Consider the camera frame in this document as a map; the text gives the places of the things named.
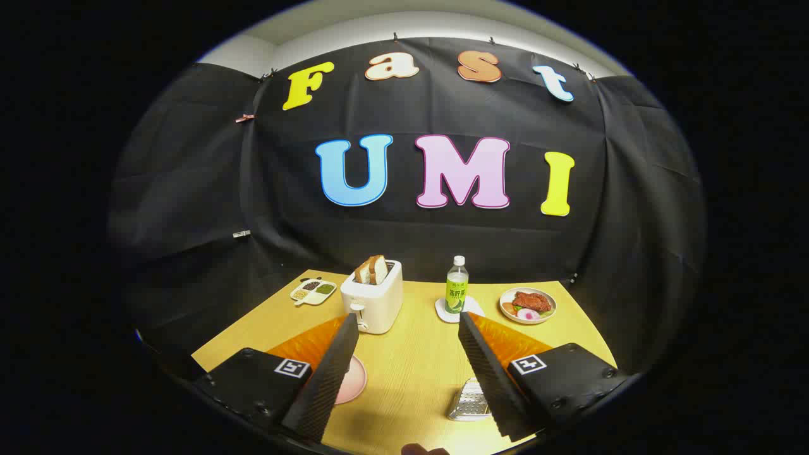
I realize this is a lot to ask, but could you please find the white divided condiment dish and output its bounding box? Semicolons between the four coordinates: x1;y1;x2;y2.
290;278;338;306

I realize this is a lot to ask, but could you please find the pink round plate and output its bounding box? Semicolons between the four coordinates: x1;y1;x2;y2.
334;354;368;405

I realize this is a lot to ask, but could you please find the white plate with food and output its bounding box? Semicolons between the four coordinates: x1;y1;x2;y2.
499;288;557;325

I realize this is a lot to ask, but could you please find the green label drink bottle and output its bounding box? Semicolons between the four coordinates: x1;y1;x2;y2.
445;255;469;315

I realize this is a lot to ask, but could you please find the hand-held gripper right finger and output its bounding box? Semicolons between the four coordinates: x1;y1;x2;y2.
458;311;630;443

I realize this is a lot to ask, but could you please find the perforated metal basket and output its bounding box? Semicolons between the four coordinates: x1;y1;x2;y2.
447;378;492;422

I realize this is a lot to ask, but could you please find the white toaster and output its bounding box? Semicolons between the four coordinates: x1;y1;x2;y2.
340;259;404;335

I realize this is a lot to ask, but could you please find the white square coaster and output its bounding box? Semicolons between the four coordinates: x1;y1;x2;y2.
435;296;486;324

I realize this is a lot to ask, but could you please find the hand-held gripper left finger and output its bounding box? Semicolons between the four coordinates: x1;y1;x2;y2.
193;313;360;444

